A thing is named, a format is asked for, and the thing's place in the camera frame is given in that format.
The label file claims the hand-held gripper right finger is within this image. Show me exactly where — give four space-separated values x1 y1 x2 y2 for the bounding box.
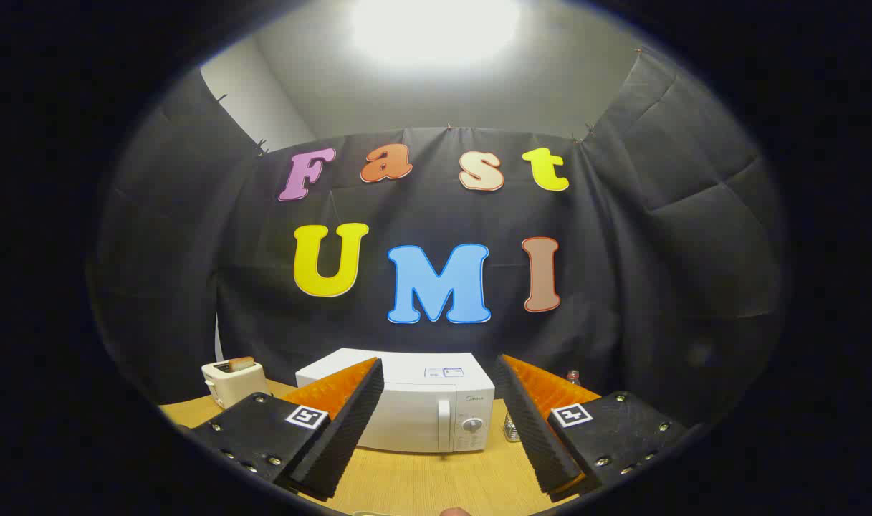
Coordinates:
493 354 691 502

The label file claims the cream toaster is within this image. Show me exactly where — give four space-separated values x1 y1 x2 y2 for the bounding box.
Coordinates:
201 358 268 409

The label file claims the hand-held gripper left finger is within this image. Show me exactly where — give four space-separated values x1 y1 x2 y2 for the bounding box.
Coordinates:
181 357 385 502

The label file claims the white microwave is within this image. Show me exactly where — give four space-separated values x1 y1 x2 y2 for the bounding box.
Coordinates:
295 348 496 454

